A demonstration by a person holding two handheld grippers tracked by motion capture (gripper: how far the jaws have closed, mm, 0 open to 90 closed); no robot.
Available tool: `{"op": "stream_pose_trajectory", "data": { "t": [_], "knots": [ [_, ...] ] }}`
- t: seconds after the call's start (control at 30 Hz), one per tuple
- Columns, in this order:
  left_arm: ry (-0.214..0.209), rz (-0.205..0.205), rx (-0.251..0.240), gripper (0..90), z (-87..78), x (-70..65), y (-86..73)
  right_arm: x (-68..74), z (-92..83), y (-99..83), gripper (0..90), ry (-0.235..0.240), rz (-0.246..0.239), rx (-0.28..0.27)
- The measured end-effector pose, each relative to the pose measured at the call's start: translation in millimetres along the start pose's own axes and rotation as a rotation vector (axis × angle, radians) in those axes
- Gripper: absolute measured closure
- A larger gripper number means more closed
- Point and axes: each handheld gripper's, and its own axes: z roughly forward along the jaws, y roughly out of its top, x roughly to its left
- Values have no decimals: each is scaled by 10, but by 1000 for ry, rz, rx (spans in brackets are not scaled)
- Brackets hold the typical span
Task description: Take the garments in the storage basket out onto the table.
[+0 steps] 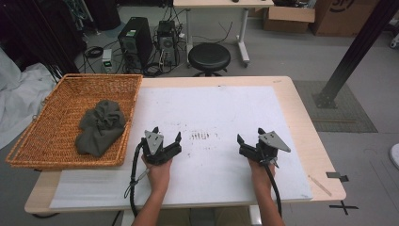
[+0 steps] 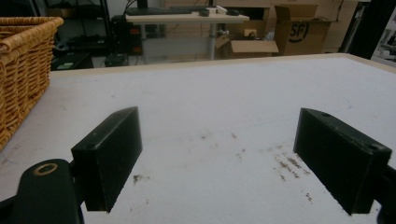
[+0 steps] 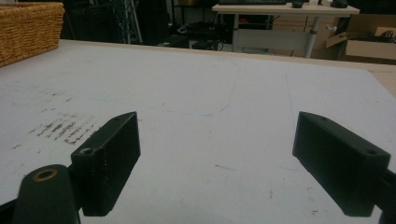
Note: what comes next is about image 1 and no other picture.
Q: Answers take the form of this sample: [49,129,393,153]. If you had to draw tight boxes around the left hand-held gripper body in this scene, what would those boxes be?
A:
[140,129,183,167]

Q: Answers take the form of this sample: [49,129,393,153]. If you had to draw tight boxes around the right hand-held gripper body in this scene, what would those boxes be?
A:
[238,130,292,166]

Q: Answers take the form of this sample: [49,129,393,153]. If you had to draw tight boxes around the olive green printed t-shirt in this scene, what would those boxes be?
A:
[74,99,127,158]

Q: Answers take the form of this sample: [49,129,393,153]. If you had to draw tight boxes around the orange wicker basket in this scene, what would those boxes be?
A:
[5,73,144,170]

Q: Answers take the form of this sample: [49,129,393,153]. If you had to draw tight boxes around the person's left hand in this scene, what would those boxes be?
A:
[141,154,173,192]

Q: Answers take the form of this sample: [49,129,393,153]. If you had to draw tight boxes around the person's right hand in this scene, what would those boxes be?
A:
[247,158,278,192]

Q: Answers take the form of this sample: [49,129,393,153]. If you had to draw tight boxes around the white table leg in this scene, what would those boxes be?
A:
[248,205,263,226]

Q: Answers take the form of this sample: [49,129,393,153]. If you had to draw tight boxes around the person's khaki trousers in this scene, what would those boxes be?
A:
[156,206,252,226]

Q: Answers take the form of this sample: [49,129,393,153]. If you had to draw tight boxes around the black tape piece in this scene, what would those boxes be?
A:
[325,171,350,183]

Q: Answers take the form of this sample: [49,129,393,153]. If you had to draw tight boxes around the grey floor mat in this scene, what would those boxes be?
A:
[293,80,378,134]

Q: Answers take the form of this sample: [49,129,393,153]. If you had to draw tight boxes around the black round stool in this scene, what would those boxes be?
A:
[187,41,231,78]

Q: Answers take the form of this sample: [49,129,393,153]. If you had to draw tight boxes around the white power box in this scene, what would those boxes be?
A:
[101,48,114,73]

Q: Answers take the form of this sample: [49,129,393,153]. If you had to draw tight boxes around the small open computer case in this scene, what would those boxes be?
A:
[155,20,181,67]

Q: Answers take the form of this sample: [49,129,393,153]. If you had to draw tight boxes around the black computer tower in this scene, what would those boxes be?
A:
[117,16,154,69]

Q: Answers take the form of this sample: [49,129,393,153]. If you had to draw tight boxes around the small open cardboard box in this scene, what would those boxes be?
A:
[263,5,316,34]

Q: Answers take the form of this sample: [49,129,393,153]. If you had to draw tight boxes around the white round object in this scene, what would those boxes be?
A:
[389,143,399,170]

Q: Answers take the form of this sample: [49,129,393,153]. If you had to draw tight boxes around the large cardboard box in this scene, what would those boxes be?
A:
[310,0,382,38]

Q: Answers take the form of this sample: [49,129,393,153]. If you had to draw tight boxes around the white-legged desk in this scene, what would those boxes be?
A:
[172,0,275,69]

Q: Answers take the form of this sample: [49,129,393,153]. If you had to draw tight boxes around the white cloth sheet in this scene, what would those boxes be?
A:
[0,46,57,151]

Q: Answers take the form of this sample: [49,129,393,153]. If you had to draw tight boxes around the black curtain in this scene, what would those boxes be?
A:
[0,0,88,76]

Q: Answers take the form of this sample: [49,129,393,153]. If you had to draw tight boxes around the left hand-held gripper black cable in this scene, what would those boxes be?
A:
[123,137,150,218]

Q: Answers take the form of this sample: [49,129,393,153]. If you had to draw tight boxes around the hand-held gripper black cable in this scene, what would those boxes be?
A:
[263,158,283,218]
[123,137,150,218]

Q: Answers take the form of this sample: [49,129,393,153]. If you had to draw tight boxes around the right hand-held gripper black cable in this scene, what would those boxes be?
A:
[263,158,283,218]

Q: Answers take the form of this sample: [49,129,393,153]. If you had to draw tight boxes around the tangle of black cables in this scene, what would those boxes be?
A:
[119,55,189,78]

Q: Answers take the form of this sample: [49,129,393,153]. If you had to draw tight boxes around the coiled black cable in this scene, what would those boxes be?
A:
[83,45,104,59]

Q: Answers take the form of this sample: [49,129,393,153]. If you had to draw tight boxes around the black metal post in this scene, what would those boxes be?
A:
[311,0,399,110]

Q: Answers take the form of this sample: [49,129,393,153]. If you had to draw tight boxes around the black floor cable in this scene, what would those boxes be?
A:
[31,212,60,219]

